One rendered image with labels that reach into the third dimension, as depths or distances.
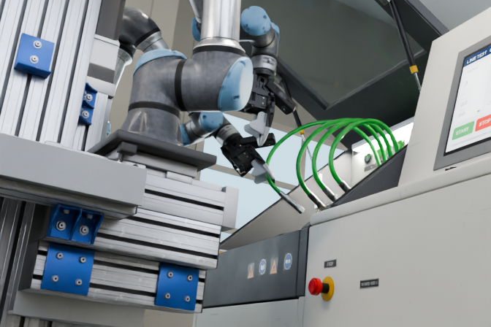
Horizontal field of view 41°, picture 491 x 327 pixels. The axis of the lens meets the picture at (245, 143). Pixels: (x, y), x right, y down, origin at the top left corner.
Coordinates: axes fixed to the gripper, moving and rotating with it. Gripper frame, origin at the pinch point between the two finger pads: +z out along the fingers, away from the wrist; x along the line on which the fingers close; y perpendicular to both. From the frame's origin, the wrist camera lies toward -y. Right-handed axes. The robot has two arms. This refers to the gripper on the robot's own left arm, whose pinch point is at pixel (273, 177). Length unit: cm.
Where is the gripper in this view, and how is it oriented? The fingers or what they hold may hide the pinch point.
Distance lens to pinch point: 206.9
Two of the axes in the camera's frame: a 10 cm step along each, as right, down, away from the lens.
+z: 5.8, 6.3, -5.3
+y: -8.0, 5.6, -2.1
